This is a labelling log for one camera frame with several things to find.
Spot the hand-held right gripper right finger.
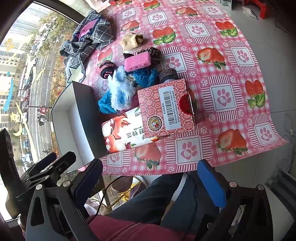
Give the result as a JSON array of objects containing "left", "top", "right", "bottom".
[{"left": 196, "top": 159, "right": 273, "bottom": 241}]

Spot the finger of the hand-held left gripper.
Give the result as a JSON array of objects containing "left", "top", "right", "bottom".
[
  {"left": 14, "top": 152, "right": 77, "bottom": 204},
  {"left": 20, "top": 152, "right": 58, "bottom": 183}
]

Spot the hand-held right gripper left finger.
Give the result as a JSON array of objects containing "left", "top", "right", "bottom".
[{"left": 25, "top": 159, "right": 103, "bottom": 241}]

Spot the grey storage box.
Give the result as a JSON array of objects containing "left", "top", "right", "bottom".
[{"left": 51, "top": 81, "right": 109, "bottom": 172}]

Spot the light blue fluffy cloth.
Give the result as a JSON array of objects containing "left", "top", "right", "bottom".
[{"left": 107, "top": 66, "right": 137, "bottom": 110}]

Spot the red patterned carton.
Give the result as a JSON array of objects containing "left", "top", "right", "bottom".
[{"left": 137, "top": 78, "right": 197, "bottom": 138}]

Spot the dark striped sock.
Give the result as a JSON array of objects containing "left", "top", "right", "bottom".
[{"left": 100, "top": 60, "right": 116, "bottom": 79}]

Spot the blue velvet scrunchie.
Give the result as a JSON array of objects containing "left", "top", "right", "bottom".
[{"left": 129, "top": 68, "right": 160, "bottom": 90}]

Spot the brown and white knit cuff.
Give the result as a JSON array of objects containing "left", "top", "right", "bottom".
[{"left": 158, "top": 68, "right": 179, "bottom": 82}]

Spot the pink sponge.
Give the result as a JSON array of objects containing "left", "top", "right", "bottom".
[{"left": 124, "top": 51, "right": 151, "bottom": 72}]

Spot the beige sock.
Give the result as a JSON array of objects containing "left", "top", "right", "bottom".
[{"left": 120, "top": 32, "right": 144, "bottom": 50}]

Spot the leopard print scrunchie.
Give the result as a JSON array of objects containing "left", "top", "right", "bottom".
[{"left": 123, "top": 47, "right": 162, "bottom": 65}]

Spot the purple knit slipper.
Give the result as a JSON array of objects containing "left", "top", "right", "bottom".
[
  {"left": 111, "top": 177, "right": 134, "bottom": 193},
  {"left": 129, "top": 179, "right": 148, "bottom": 197}
]

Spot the white snack packet with red print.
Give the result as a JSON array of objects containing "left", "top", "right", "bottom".
[{"left": 101, "top": 107, "right": 160, "bottom": 154}]

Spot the person's maroon clothing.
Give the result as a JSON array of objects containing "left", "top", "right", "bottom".
[{"left": 87, "top": 214, "right": 192, "bottom": 241}]

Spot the pink strawberry print tablecloth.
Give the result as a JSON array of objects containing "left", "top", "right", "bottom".
[{"left": 52, "top": 0, "right": 289, "bottom": 175}]

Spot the blue crumpled cloth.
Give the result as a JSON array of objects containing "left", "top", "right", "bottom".
[{"left": 98, "top": 91, "right": 118, "bottom": 114}]

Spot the grey plaid garment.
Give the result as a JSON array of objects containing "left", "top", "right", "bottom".
[{"left": 60, "top": 10, "right": 115, "bottom": 82}]

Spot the white paper sheet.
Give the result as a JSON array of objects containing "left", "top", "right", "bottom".
[{"left": 87, "top": 0, "right": 111, "bottom": 13}]

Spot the red plastic stool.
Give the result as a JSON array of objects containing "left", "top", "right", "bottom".
[{"left": 245, "top": 0, "right": 274, "bottom": 20}]

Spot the black cable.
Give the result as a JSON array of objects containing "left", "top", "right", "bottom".
[{"left": 94, "top": 176, "right": 125, "bottom": 217}]

